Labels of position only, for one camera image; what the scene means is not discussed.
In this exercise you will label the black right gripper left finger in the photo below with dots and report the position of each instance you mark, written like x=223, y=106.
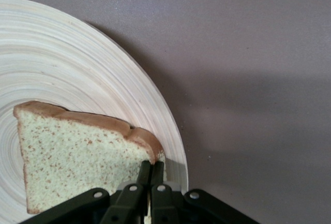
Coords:
x=124, y=203

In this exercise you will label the round light wooden plate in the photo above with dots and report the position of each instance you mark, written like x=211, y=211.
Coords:
x=64, y=53

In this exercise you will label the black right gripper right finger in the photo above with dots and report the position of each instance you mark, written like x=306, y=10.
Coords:
x=165, y=203

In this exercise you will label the brown table cover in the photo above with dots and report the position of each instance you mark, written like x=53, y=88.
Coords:
x=258, y=53

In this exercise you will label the slice of brown bread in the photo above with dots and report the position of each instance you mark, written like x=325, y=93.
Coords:
x=77, y=162

